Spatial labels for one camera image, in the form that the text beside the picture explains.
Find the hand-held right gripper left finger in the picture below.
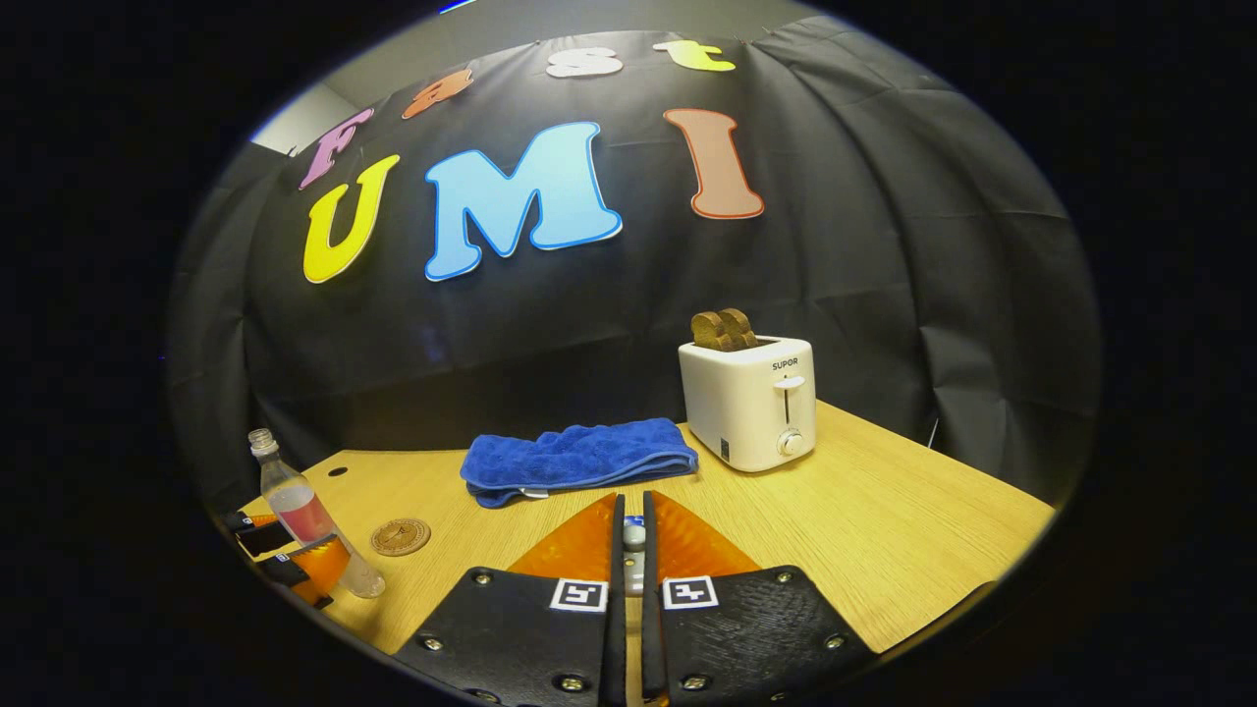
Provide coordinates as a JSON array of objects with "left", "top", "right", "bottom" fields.
[{"left": 393, "top": 491, "right": 628, "bottom": 707}]

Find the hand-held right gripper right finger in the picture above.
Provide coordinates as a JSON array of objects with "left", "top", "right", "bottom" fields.
[{"left": 641, "top": 489, "right": 878, "bottom": 706}]

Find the clear plastic water bottle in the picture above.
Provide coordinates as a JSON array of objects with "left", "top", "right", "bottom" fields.
[{"left": 247, "top": 428, "right": 386, "bottom": 600}]

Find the round brown coaster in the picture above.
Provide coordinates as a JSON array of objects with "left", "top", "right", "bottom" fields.
[{"left": 370, "top": 517, "right": 432, "bottom": 558}]

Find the folded blue towel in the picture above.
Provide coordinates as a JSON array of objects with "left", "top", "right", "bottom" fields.
[{"left": 460, "top": 418, "right": 700, "bottom": 509}]

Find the white toaster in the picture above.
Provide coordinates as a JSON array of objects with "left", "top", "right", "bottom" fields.
[{"left": 678, "top": 336, "right": 818, "bottom": 474}]

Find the black backdrop cloth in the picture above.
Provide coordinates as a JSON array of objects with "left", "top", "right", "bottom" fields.
[{"left": 167, "top": 15, "right": 1101, "bottom": 512}]

